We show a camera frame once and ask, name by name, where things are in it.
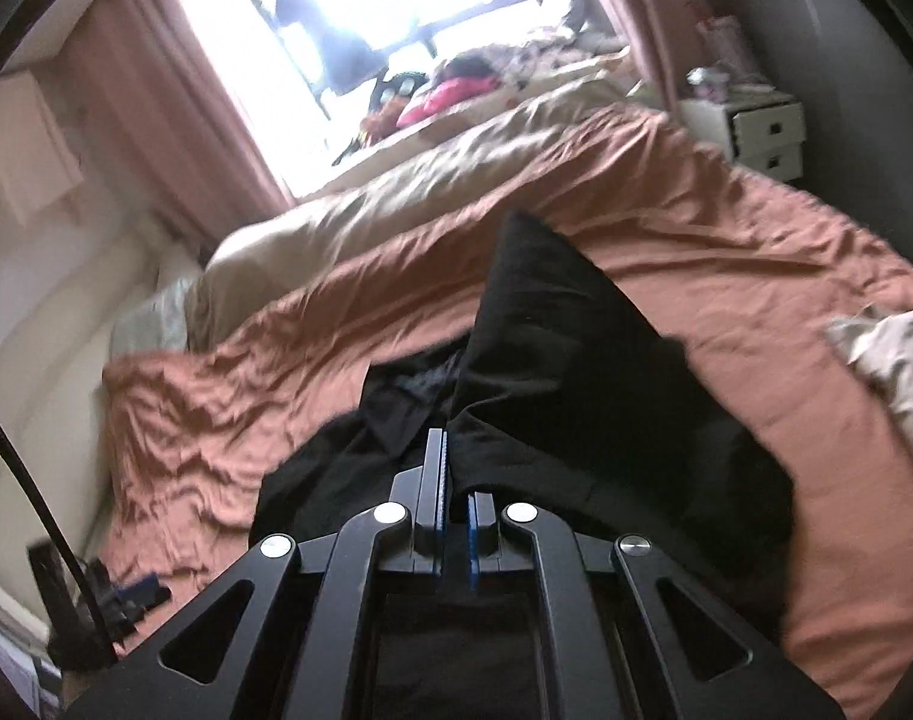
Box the black button-up shirt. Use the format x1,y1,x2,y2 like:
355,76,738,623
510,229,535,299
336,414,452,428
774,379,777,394
250,215,837,718

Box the brown bed blanket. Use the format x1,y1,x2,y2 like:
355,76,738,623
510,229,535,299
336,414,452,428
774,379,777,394
101,104,913,718

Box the cream padded headboard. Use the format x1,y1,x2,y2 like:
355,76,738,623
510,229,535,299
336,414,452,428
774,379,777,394
0,232,202,557

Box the light green pillow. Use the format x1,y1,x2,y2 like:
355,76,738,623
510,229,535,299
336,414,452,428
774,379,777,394
109,278,194,359

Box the beige duvet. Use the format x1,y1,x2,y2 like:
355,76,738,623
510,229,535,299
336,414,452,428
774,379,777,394
186,71,655,353

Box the cream folded sheet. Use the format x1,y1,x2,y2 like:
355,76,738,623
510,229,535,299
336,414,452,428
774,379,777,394
826,309,913,454

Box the pink cushion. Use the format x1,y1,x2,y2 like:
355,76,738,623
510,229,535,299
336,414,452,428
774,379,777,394
396,76,500,128

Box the black plush toy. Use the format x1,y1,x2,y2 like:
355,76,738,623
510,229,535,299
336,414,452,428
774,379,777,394
369,71,430,112

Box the white bedside cabinet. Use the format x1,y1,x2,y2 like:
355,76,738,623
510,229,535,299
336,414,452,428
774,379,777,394
679,91,806,184

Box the cream hanging cloth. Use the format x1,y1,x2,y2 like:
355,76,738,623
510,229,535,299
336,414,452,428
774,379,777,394
0,71,85,226

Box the hanging dark trousers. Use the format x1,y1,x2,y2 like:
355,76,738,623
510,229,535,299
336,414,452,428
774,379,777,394
251,0,388,96

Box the pink left curtain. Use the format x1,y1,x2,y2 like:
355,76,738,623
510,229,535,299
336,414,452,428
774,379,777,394
59,0,294,247

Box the black cable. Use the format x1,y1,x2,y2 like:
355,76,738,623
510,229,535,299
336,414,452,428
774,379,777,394
0,388,121,668

